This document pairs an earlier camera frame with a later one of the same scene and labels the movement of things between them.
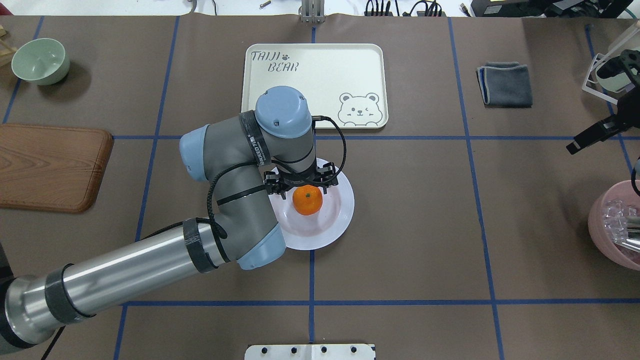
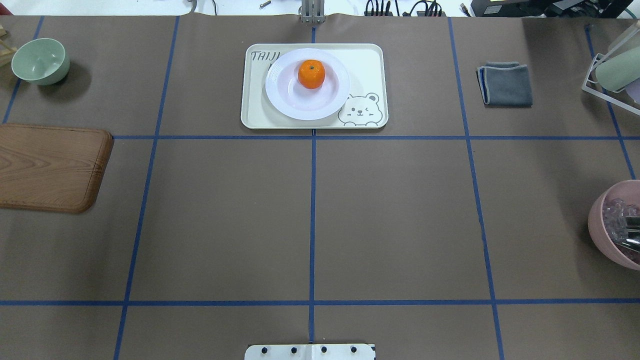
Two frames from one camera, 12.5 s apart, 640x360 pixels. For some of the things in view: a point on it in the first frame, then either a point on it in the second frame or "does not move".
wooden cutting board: x=51 y=168 does not move
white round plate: x=293 y=224 -> x=287 y=94
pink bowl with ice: x=608 y=221 does not move
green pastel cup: x=616 y=83 does not move
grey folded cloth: x=505 y=84 does not move
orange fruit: x=307 y=199 -> x=311 y=74
